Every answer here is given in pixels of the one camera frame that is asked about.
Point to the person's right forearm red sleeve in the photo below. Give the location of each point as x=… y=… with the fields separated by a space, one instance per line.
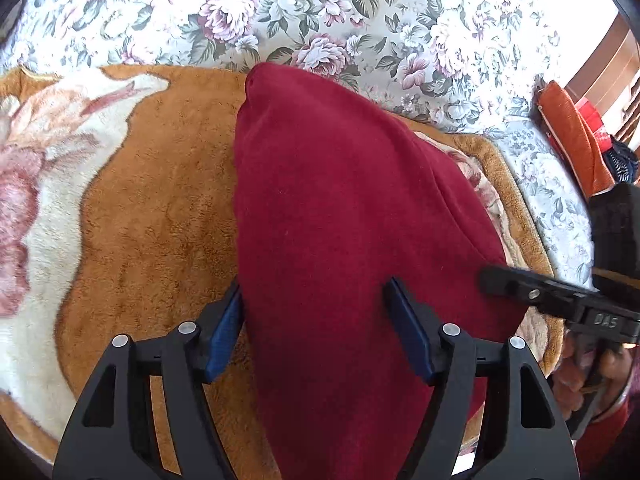
x=615 y=440

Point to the dark red garment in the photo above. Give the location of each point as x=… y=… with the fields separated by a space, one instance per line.
x=340 y=210

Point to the brown wooden cabinet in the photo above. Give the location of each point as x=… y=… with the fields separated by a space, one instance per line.
x=615 y=70

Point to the brown floral plush blanket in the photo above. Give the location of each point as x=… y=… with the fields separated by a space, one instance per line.
x=150 y=185

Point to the person's right hand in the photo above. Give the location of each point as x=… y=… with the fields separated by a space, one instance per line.
x=572 y=370

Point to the orange cloth bag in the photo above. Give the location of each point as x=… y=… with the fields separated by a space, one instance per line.
x=570 y=135

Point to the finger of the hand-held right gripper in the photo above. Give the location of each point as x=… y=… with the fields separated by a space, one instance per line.
x=520 y=285

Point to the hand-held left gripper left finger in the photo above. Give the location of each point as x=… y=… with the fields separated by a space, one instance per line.
x=227 y=330

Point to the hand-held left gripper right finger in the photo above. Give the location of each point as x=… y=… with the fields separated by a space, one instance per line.
x=407 y=330

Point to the floral bed sheet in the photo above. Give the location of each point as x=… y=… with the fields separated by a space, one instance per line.
x=300 y=10

